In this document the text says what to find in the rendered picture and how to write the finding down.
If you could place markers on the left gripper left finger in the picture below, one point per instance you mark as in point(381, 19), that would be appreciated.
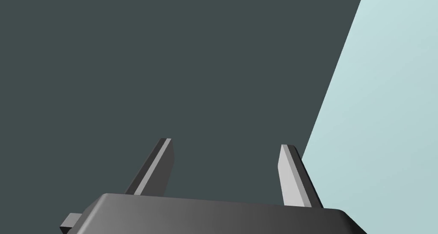
point(155, 172)

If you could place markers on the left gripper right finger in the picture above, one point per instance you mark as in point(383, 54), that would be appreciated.
point(294, 182)

